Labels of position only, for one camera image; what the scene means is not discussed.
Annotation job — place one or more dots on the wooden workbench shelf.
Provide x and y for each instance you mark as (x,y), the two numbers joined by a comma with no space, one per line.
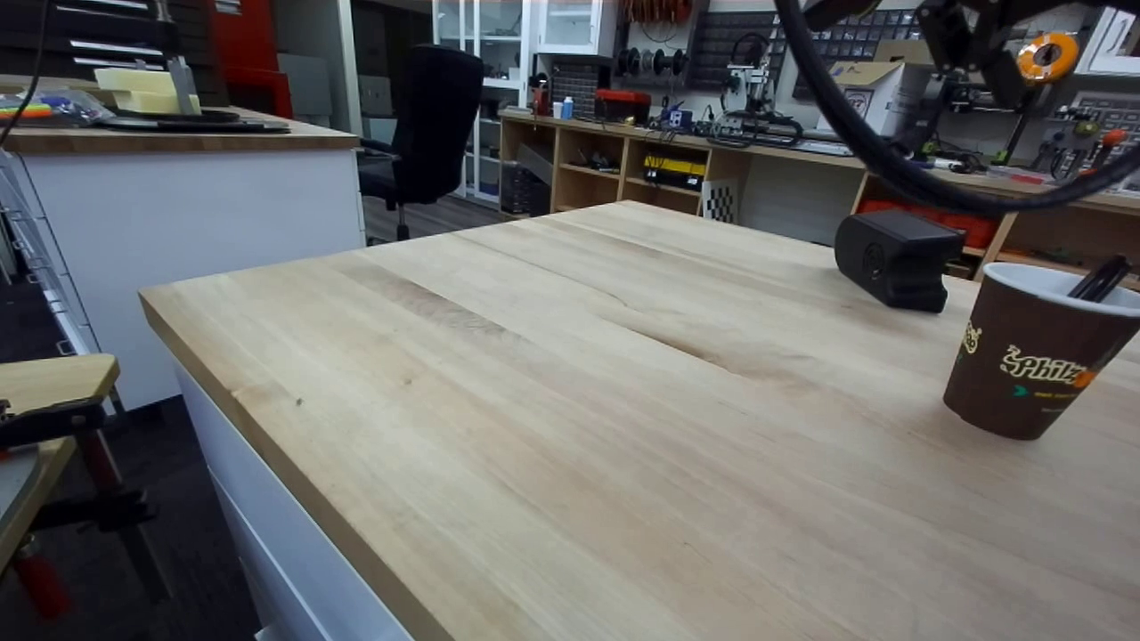
(797,200)

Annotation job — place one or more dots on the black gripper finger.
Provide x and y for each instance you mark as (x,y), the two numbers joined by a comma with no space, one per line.
(945,35)
(1003,55)

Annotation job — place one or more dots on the small wooden stand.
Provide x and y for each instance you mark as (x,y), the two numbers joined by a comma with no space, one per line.
(53,386)

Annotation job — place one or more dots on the black bag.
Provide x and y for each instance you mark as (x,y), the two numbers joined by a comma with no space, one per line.
(520,191)

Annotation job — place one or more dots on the red toolbox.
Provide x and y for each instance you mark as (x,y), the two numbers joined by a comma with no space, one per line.
(622,104)

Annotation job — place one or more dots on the orange tape roll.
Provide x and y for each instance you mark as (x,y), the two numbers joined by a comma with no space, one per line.
(1054,68)

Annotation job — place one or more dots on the yellow box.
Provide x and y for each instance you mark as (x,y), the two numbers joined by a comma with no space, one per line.
(135,90)

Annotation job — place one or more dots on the black pegboard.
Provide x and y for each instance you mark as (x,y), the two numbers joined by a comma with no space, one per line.
(876,41)
(736,35)

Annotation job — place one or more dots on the grey marker with black cap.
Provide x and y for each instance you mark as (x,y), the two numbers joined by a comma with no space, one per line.
(1098,278)

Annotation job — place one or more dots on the white glass door cabinet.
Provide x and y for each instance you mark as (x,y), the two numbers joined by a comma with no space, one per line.
(500,48)

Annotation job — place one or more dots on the brown paper cup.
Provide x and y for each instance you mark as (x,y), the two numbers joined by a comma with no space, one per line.
(1027,369)

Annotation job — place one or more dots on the white counter with wooden top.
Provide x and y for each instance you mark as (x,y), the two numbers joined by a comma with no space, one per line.
(178,225)

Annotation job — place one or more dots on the white cardboard box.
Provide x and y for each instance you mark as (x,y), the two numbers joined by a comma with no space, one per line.
(873,100)

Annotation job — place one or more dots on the red storage bins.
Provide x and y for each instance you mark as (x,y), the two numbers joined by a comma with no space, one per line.
(948,227)

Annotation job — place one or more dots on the black office chair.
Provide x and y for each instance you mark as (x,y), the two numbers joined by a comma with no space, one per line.
(431,119)

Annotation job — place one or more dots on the yellow black case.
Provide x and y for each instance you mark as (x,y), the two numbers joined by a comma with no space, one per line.
(676,167)

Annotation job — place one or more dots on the white picture frame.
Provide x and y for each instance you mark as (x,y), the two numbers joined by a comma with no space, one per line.
(1098,48)

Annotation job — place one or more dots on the red cabinet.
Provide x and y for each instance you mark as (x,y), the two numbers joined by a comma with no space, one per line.
(251,48)

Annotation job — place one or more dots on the black flat tray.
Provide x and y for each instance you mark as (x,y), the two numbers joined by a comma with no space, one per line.
(178,119)

